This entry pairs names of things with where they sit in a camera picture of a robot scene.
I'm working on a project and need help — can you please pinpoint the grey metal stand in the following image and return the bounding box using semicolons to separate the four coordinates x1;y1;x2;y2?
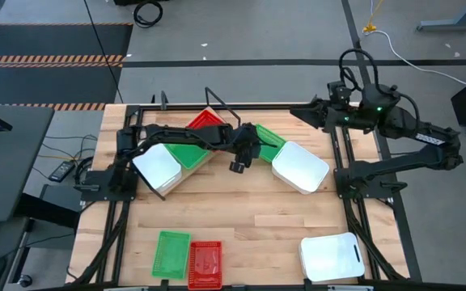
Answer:
416;0;466;32

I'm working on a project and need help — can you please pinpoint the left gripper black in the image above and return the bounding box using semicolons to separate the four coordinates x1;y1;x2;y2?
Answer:
231;123;277;163

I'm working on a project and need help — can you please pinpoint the grey desk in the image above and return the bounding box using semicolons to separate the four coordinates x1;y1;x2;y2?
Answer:
0;103;56;223

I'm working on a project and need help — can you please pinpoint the coiled black cable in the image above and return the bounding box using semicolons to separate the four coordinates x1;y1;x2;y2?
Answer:
133;0;164;29

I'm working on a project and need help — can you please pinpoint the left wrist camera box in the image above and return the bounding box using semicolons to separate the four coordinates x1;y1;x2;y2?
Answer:
228;160;247;175

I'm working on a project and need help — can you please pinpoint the black aluminium table frame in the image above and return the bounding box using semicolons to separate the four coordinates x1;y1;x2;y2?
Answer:
66;91;412;291

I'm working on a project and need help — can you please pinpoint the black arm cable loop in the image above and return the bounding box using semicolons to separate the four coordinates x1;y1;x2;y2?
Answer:
337;47;381;96

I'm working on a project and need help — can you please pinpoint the green slotted plastic basket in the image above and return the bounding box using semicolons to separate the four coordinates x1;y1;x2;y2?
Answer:
150;230;193;280
163;143;214;171
255;123;287;163

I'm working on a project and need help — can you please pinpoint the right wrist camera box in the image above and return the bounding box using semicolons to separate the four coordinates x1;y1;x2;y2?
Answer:
327;80;352;103

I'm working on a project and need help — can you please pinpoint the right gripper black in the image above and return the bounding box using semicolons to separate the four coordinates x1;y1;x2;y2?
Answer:
290;96;341;133

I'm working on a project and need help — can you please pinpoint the white floor cable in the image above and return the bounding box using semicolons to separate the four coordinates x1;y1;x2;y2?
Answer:
364;28;466;86

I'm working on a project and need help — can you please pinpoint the white plastic basket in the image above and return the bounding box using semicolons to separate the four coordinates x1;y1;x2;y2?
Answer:
131;142;184;196
271;140;331;196
298;231;366;283

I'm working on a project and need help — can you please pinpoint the red slotted plastic basket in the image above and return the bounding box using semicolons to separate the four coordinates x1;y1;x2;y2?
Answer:
187;240;223;291
184;107;228;130

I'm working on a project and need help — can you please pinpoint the black computer case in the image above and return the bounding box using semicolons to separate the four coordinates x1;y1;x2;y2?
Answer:
14;183;84;230

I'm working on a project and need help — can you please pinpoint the yellow cable with plug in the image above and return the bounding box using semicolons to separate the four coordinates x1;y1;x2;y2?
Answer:
362;0;380;34

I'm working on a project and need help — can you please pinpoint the long black floor cable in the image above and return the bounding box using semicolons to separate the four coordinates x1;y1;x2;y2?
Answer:
82;0;125;105

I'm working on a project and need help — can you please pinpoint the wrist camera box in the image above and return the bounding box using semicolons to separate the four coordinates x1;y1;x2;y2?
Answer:
327;80;352;103
228;160;247;175

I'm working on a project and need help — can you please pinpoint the black cable bundle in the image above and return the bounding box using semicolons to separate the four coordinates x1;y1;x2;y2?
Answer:
73;155;99;187

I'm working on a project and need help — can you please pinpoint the black mat with hazard stripes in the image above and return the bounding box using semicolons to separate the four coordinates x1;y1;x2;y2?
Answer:
0;22;133;112

